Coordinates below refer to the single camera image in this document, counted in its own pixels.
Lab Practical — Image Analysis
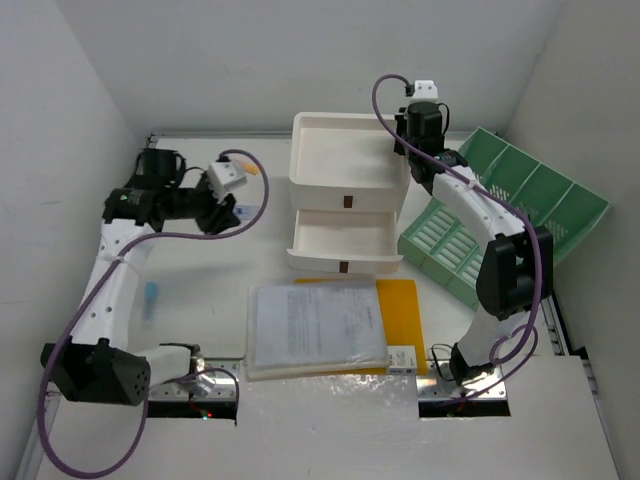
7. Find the pink orange highlighter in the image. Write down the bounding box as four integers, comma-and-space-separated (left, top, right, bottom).
240, 161, 260, 175

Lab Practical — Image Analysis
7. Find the white three-drawer organizer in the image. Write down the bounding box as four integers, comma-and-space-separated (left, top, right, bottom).
287, 111, 412, 236

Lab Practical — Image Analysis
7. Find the white drawer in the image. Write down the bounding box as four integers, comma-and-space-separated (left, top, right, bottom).
287, 209, 402, 275

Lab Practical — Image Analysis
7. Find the small clear blue-capped bottle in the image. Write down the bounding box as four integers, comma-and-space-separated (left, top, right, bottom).
234, 205, 259, 221

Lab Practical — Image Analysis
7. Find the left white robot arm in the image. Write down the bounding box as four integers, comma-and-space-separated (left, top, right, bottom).
41, 148, 246, 406

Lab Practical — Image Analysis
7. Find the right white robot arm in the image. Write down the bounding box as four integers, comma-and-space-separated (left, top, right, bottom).
394, 101, 553, 385

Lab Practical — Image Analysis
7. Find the green plastic file tray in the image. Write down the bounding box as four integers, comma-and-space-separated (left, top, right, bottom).
398, 128, 609, 310

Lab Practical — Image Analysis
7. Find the yellow folder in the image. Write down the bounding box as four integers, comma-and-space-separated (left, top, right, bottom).
293, 279, 428, 377

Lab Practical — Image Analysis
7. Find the clear sleeve with papers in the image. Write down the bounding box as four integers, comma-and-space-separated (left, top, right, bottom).
246, 280, 388, 380

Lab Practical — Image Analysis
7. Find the small white box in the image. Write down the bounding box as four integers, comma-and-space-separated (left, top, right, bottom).
386, 345, 418, 375

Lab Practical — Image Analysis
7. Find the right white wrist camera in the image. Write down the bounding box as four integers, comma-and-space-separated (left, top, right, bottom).
405, 80, 439, 104

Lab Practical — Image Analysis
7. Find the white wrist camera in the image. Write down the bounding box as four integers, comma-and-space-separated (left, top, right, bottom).
405, 80, 439, 104
207, 160, 247, 197

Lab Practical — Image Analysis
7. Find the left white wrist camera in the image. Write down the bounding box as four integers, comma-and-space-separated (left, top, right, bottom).
207, 160, 247, 197

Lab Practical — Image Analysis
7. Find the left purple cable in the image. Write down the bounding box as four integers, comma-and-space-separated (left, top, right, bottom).
35, 148, 270, 476

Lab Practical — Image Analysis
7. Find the purple cable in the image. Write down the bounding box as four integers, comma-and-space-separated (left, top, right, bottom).
35, 148, 270, 476
372, 74, 543, 401

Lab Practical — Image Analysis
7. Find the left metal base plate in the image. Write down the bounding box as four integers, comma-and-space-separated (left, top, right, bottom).
150, 357, 239, 401

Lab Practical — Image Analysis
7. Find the metal base plate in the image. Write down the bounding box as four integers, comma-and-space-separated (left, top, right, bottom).
416, 369, 508, 402
150, 357, 239, 401

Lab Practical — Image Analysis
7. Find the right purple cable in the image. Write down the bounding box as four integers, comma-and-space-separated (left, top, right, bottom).
372, 74, 543, 401

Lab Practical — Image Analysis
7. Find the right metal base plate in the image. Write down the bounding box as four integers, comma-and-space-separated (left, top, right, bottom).
416, 369, 508, 402

